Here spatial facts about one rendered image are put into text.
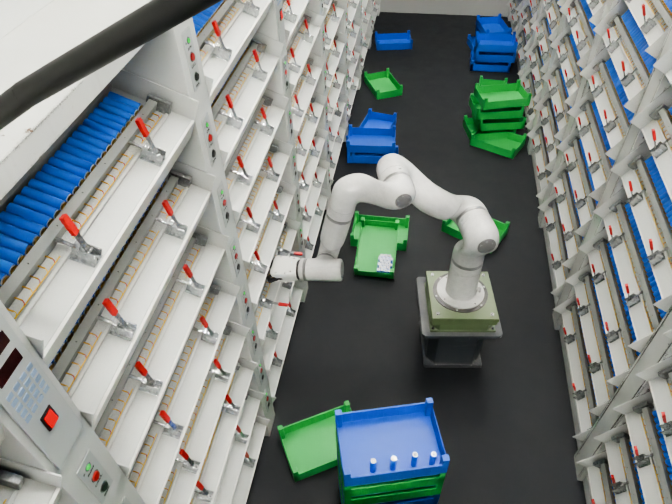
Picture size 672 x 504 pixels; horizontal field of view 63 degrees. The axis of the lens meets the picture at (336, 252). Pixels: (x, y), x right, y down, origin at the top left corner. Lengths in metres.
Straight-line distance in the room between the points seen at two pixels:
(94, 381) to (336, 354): 1.60
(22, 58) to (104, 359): 0.50
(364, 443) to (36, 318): 1.12
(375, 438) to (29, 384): 1.15
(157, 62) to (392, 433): 1.22
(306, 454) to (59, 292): 1.53
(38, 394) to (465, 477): 1.72
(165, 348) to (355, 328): 1.44
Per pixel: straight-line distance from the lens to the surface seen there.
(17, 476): 0.95
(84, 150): 1.09
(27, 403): 0.83
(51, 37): 1.04
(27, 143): 0.78
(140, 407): 1.20
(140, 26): 0.50
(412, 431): 1.77
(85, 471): 1.01
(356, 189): 1.73
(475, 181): 3.44
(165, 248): 1.20
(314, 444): 2.28
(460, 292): 2.19
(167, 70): 1.19
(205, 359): 1.47
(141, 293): 1.12
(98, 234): 0.97
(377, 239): 2.87
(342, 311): 2.63
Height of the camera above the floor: 2.06
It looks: 45 degrees down
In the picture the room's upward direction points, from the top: 2 degrees counter-clockwise
